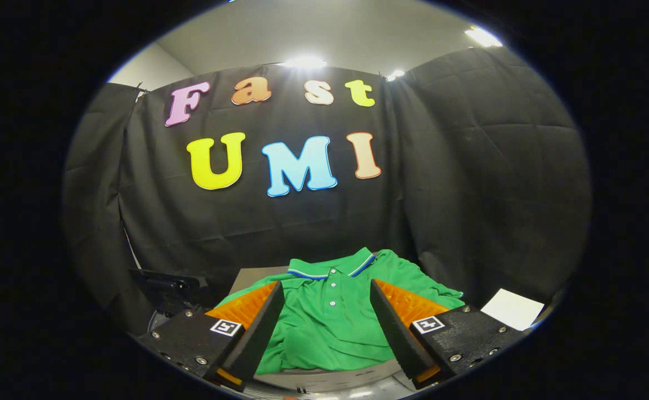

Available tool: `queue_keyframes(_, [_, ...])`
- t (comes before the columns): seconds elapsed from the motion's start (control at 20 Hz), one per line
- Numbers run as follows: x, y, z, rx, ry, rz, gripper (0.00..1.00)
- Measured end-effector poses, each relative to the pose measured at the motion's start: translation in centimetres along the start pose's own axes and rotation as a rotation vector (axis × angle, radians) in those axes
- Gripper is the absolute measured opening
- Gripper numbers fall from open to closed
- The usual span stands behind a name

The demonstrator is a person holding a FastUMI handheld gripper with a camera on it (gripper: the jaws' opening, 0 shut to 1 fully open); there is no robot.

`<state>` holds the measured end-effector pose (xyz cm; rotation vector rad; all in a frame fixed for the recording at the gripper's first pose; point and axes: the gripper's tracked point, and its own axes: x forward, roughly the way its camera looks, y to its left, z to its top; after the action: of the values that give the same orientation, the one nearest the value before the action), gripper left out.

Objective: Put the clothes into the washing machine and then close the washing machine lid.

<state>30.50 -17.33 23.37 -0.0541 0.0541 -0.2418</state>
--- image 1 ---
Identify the bright ceiling light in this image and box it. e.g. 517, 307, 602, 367
280, 56, 328, 69

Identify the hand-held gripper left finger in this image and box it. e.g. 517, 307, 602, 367
136, 281, 286, 392

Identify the green polo shirt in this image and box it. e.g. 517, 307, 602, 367
213, 247, 465, 374

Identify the grey cabinet with black frame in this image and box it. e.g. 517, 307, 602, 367
227, 266, 414, 393

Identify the rectangular ceiling light panel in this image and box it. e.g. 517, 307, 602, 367
465, 26, 503, 48

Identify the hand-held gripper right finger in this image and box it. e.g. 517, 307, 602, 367
370, 279, 525, 389

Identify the low white cabinet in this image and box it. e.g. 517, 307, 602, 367
480, 288, 546, 332

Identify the black backdrop cloth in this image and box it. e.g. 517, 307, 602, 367
61, 47, 592, 334

